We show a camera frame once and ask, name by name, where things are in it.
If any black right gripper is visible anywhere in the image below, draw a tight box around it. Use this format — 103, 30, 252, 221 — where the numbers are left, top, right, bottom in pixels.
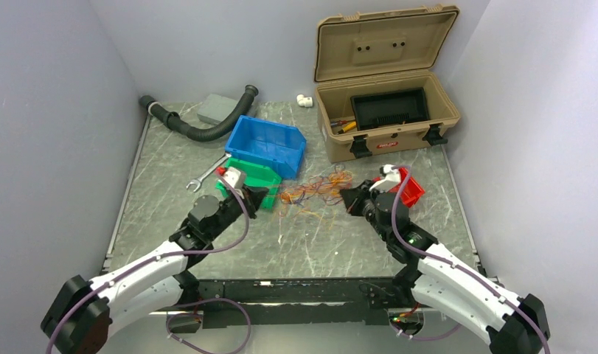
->
342, 178, 392, 241

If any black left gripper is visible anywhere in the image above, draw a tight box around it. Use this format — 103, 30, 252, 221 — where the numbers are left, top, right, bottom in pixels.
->
206, 181, 268, 240

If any purple thin cable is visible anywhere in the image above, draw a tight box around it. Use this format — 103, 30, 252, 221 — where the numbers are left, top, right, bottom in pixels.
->
284, 170, 354, 209

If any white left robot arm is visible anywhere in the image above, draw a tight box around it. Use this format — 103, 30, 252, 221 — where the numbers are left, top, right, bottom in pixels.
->
41, 185, 268, 353

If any white pipe elbow fitting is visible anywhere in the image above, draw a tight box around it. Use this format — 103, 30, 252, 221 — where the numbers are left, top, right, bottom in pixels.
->
296, 94, 313, 108

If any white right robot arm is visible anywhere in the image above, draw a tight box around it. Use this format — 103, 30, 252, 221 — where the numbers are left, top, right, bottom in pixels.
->
340, 180, 550, 353

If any green plastic bin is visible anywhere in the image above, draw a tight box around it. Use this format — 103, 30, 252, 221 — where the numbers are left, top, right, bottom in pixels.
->
215, 158, 282, 210

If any red plastic bin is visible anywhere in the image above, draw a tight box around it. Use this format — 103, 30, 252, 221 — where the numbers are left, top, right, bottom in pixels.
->
394, 167, 425, 208

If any blue plastic bin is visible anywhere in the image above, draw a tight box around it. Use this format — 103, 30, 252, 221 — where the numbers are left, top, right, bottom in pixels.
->
225, 115, 307, 179

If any silver open-end wrench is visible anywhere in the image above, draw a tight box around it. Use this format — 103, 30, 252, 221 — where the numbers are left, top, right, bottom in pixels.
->
186, 152, 232, 192

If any black toolbox tray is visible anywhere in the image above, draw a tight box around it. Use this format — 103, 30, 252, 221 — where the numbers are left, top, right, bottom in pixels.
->
350, 88, 430, 131

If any grey flat block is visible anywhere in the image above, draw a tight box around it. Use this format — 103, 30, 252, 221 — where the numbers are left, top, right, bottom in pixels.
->
197, 94, 238, 125

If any tan plastic toolbox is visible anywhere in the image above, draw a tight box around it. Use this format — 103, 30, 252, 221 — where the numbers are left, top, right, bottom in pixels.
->
314, 4, 461, 162

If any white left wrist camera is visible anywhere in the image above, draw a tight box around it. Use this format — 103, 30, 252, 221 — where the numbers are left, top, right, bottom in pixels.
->
215, 167, 247, 190

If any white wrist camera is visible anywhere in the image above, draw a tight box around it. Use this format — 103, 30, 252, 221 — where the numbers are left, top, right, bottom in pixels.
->
215, 167, 247, 190
369, 164, 411, 192

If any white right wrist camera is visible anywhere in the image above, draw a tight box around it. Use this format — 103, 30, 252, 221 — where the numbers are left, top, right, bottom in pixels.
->
369, 164, 411, 192

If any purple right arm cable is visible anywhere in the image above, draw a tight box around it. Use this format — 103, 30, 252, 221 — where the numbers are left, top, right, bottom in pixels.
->
390, 164, 552, 354

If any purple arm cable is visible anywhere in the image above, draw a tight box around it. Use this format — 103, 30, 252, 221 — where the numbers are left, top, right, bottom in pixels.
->
44, 178, 251, 354
390, 164, 552, 354

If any yellow handled screwdriver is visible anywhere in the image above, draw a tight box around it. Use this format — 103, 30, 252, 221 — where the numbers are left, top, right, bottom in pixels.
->
330, 119, 357, 134

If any black corrugated hose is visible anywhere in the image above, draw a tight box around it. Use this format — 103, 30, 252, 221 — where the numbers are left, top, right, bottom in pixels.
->
139, 85, 260, 143

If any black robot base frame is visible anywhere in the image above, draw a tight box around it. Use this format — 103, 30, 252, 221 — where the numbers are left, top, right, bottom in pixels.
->
163, 277, 427, 335

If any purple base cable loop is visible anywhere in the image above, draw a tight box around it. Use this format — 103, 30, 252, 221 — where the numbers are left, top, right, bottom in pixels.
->
165, 296, 252, 354

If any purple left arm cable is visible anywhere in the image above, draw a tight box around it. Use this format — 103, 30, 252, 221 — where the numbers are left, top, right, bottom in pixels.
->
44, 178, 251, 354

